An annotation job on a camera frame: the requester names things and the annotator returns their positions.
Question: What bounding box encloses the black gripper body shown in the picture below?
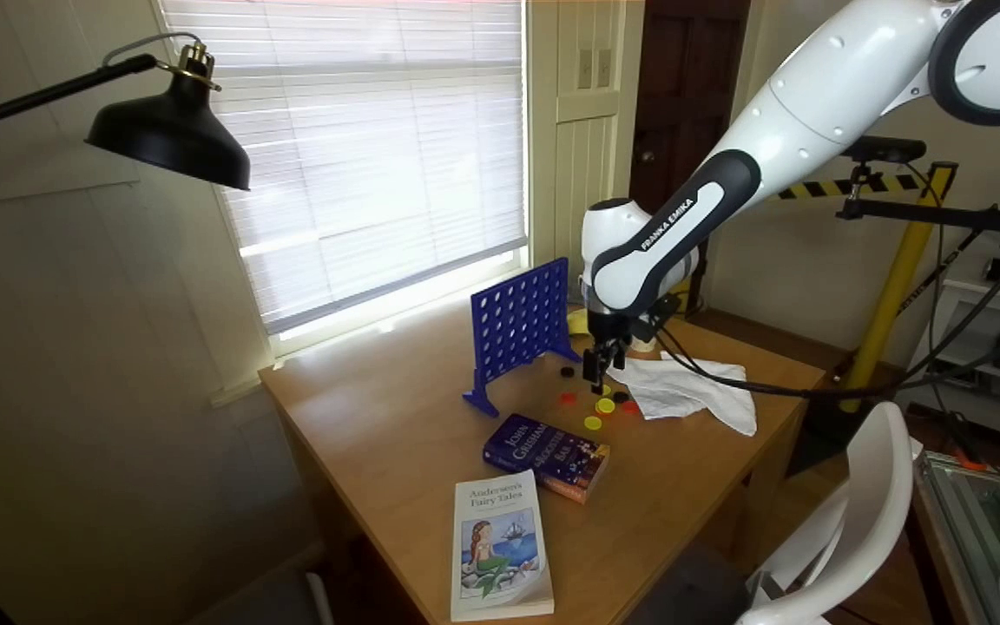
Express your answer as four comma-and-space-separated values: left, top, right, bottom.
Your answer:
583, 302, 648, 357

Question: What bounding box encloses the white towel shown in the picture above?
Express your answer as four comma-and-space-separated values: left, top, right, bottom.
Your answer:
607, 349, 765, 439

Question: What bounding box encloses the grey metal equipment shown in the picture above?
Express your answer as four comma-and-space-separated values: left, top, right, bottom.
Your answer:
914, 446, 1000, 625

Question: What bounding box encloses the black cable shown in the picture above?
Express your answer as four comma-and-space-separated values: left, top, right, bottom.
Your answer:
648, 221, 1000, 407

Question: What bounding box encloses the white window blind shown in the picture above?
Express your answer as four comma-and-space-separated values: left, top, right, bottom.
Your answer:
154, 0, 526, 339

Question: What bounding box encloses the dark brown door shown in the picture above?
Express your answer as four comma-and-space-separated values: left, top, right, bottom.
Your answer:
625, 0, 753, 308

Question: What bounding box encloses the black camera on stand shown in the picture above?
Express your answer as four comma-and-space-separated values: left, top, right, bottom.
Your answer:
844, 130, 929, 166

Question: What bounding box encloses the cream panelled shutter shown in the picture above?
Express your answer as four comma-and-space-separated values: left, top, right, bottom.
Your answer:
520, 0, 648, 298

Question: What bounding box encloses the white shelf unit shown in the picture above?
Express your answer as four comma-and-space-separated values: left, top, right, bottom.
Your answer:
928, 274, 1000, 456

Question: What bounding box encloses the tall yellow post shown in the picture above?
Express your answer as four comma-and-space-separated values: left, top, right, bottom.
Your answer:
837, 158, 961, 401

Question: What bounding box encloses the blue Connect Four grid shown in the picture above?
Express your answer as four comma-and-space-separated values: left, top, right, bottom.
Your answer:
461, 252, 583, 419

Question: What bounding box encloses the black desk lamp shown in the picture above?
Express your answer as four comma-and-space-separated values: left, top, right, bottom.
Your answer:
0, 31, 252, 193

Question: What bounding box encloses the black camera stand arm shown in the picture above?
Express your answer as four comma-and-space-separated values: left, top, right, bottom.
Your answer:
832, 158, 1000, 252

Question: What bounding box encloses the white plastic chair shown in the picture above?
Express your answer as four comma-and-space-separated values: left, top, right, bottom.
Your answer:
735, 395, 928, 625

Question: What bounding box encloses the black yellow hazard tape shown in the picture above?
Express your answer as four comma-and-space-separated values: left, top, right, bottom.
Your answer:
774, 170, 928, 200

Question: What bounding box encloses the white mermaid cover book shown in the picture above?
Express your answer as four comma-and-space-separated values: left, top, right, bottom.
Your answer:
447, 465, 559, 625

